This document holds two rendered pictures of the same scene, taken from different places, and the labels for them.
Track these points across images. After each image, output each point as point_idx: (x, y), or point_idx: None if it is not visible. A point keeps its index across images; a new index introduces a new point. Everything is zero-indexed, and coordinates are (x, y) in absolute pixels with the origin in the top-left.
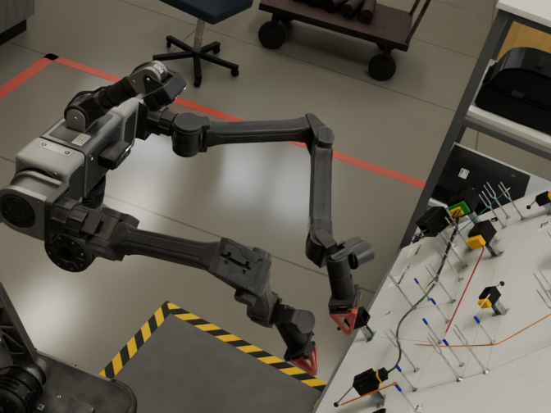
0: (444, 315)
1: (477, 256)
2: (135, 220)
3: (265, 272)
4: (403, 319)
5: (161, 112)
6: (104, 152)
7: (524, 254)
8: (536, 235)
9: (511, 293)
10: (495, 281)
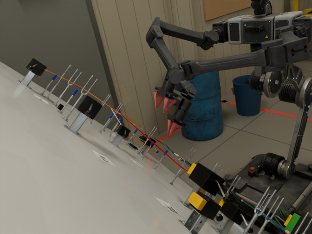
0: (163, 176)
1: (213, 223)
2: (204, 34)
3: (148, 32)
4: (166, 146)
5: (294, 25)
6: (251, 25)
7: (149, 181)
8: (162, 197)
9: (120, 152)
10: (149, 174)
